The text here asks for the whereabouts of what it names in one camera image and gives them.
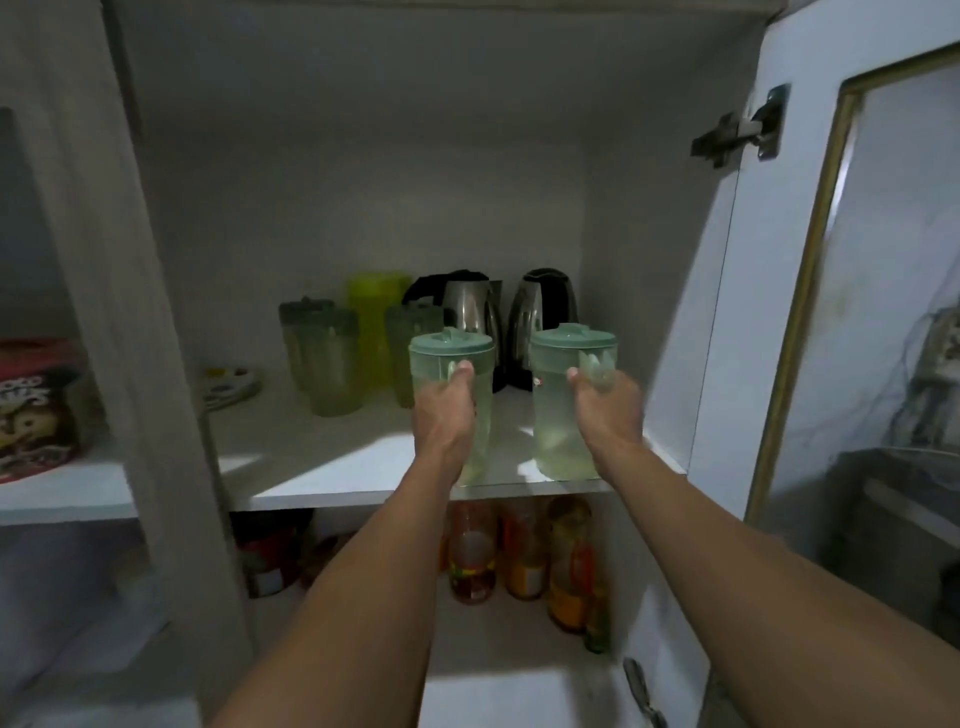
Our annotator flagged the person's left hand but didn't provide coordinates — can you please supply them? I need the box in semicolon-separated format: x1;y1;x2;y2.
411;360;479;471

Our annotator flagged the person's right hand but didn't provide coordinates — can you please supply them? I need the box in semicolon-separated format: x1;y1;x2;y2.
567;366;645;463

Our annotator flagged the clear pitcher with green lid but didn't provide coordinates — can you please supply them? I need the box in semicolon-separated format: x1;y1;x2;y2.
528;323;621;482
408;327;497;488

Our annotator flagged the person's left forearm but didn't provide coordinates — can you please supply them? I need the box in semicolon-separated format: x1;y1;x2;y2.
210;447;470;728

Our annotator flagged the person's right forearm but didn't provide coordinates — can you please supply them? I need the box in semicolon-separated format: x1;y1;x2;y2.
588;438;960;728

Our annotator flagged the steel electric kettle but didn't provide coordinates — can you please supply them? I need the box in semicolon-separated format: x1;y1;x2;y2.
402;269;507;393
507;267;581;393

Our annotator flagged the green plastic tumbler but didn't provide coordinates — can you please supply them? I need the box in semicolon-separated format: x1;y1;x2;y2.
303;306;362;418
279;297;337;393
385;302;445;411

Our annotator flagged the yellow-green plastic pitcher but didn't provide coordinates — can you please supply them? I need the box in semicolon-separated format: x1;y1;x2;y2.
345;271;414;393

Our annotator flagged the white cabinet shelf board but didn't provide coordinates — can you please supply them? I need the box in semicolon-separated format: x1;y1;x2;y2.
206;375;690;514

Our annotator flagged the amber liquid bottle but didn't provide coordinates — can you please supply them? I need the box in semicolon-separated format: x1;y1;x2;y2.
546;494;595;636
500;498;550;602
447;500;501;606

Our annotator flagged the small green bottle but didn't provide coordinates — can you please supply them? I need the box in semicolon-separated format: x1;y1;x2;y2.
584;546;613;654

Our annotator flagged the patterned plate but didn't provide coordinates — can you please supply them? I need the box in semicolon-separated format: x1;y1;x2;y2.
198;364;264;413

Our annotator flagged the white cabinet door with glass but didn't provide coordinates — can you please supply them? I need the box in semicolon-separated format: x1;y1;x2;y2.
643;0;960;728

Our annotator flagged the white kitchen cabinet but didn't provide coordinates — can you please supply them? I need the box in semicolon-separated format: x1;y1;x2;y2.
0;0;789;728

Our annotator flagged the red tin can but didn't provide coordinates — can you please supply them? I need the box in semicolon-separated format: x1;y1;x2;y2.
237;523;306;600

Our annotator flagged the metal cabinet hinge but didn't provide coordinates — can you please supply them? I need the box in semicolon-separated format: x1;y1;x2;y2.
621;657;669;728
690;83;792;168

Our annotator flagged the red cereal box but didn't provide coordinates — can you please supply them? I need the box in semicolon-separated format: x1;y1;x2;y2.
0;338;93;486

